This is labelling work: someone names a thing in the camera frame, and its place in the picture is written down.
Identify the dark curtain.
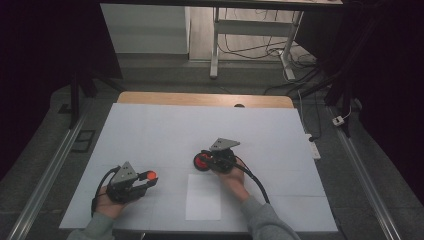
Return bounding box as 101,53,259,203
0,0,124,181
296,0,424,203

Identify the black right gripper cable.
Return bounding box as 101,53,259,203
234,156,271,205

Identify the white power strip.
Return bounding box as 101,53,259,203
304,133,322,160

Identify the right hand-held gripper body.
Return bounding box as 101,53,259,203
207,137,242,175

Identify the black metal stand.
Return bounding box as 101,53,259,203
68,64,125,130
293,64,355,138

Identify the light grey panel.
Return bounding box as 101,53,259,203
100,3,191,55

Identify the person's left hand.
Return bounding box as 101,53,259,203
94,185,129,220

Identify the large white table mat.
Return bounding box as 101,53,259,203
59,102,338,234

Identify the dark floor socket plate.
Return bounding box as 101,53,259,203
71,129,97,154

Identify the white paper sheet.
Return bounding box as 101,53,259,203
185,173,222,222

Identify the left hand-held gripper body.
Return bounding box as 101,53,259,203
105,161,150,205

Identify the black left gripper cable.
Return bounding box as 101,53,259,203
90,165,122,218

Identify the round red ink pad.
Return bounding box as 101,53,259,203
193,151,213,173

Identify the wooden table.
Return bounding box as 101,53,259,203
116,91,295,109

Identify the aluminium floor rail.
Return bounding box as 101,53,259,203
328,106,403,240
6,99,94,240

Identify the tangle of black floor cables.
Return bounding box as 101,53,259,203
218,8,318,69

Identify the person's right hand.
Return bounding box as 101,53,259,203
216,158,251,203

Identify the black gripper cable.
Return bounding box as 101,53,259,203
90,165,122,218
234,156,271,205

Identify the white-framed desk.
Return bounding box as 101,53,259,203
99,0,344,82

